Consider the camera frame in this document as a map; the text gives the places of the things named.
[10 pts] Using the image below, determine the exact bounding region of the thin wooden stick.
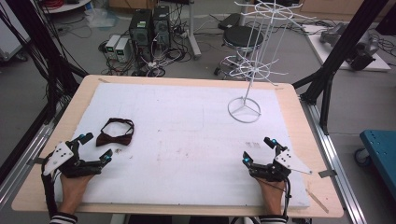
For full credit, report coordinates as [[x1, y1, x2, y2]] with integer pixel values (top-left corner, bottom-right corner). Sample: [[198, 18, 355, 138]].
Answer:
[[304, 188, 330, 215]]

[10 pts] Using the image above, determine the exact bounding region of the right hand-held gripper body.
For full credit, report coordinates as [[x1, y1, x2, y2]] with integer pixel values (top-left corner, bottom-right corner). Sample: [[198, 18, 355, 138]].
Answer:
[[249, 147, 313, 183]]

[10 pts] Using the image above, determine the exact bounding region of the aluminium rail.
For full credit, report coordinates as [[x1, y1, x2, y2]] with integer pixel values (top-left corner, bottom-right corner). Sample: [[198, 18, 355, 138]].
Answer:
[[299, 98, 369, 224], [0, 123, 54, 204]]

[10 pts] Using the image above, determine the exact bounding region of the person's left striped sleeve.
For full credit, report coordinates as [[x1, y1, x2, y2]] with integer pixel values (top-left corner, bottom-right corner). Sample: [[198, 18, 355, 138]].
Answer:
[[49, 212, 78, 224]]

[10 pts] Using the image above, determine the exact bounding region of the person's left hand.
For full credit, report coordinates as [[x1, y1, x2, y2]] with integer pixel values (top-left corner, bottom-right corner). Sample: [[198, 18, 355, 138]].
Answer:
[[58, 174, 95, 217]]

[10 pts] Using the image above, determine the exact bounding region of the white floor platform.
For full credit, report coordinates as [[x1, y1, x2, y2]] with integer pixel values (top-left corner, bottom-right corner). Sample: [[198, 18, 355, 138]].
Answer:
[[302, 23, 392, 73]]

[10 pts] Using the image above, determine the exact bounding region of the person's striped sleeve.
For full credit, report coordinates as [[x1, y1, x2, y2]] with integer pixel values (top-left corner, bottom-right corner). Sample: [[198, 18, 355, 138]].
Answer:
[[259, 215, 288, 224], [49, 212, 78, 224]]

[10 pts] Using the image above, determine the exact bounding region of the black machine part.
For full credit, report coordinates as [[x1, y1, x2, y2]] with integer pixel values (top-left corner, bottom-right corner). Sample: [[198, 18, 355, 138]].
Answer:
[[346, 30, 380, 72]]

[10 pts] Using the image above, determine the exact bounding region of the round white table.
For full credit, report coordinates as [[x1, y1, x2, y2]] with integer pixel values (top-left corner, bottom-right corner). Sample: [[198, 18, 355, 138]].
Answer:
[[39, 0, 92, 15]]

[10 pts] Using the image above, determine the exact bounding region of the blue cart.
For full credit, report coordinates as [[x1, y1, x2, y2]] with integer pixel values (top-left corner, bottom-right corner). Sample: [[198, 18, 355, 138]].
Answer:
[[354, 129, 396, 202]]

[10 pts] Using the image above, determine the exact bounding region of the person's right hand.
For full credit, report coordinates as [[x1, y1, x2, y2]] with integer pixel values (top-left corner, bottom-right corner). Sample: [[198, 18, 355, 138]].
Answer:
[[256, 178, 287, 217]]

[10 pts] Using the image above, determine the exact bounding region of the large black computer tower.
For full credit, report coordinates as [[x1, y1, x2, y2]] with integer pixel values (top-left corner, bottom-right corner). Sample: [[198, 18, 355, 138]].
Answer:
[[128, 8, 154, 63]]

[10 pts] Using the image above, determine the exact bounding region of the black metal frame post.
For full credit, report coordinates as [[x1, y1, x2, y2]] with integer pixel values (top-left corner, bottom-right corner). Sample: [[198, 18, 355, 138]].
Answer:
[[0, 0, 90, 175], [291, 0, 390, 135]]

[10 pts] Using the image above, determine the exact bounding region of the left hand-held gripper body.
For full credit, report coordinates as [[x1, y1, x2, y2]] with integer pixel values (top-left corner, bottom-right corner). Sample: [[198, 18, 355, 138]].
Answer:
[[42, 141, 104, 179]]

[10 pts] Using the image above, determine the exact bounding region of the white foam mat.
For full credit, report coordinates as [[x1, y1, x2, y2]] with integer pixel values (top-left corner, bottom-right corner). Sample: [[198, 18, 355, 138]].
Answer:
[[53, 81, 312, 210]]

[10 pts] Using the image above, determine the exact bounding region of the white power supply unit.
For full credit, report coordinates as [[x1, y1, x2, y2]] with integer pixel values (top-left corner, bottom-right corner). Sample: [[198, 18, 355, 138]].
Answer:
[[105, 34, 121, 60], [114, 37, 131, 63]]

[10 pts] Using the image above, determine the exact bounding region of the slim black computer tower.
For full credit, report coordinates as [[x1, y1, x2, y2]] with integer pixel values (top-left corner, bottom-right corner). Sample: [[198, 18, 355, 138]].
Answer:
[[151, 5, 172, 49]]

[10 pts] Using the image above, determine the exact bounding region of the clear plastic bag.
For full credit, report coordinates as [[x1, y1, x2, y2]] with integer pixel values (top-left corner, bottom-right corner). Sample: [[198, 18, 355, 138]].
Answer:
[[84, 8, 120, 31]]

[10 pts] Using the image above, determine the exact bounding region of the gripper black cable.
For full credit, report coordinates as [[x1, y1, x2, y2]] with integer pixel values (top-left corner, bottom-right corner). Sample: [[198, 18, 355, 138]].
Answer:
[[280, 175, 292, 218], [40, 157, 60, 219]]

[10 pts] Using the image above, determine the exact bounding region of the black round stool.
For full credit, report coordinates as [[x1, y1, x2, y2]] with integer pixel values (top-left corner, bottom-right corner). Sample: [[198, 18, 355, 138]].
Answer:
[[214, 24, 266, 80]]

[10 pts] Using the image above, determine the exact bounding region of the flat black case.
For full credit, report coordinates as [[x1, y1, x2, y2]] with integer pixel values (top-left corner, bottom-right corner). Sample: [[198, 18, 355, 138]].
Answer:
[[217, 12, 242, 31]]

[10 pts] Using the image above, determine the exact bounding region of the person's right striped sleeve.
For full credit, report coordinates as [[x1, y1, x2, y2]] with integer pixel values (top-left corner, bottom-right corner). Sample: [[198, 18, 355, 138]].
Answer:
[[259, 215, 288, 224]]

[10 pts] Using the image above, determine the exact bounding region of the white wire display rack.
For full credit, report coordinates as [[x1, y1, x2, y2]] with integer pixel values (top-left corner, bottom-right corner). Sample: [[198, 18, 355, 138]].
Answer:
[[226, 0, 317, 124]]

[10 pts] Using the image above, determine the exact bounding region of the dark brown bow tie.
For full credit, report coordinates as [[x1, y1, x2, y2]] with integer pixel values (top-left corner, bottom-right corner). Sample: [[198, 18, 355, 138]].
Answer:
[[95, 117, 135, 147]]

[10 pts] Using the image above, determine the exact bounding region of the grey machine part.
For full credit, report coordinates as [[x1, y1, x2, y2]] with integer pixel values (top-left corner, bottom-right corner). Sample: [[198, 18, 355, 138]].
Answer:
[[319, 22, 348, 48]]

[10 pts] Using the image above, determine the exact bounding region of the grey metal stand leg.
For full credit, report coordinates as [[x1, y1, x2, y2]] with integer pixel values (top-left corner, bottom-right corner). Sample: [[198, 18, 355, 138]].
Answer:
[[185, 0, 203, 61]]

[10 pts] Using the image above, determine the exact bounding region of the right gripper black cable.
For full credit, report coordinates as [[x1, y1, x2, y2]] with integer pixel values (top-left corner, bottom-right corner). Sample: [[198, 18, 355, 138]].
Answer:
[[280, 175, 292, 218]]

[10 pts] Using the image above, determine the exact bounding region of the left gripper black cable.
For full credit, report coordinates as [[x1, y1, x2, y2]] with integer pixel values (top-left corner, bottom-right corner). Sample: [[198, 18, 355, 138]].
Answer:
[[40, 157, 60, 219]]

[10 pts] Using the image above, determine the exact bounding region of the grey tape strip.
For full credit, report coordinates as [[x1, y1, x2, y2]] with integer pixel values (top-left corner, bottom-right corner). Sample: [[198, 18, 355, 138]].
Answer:
[[26, 157, 47, 166], [318, 169, 338, 179]]

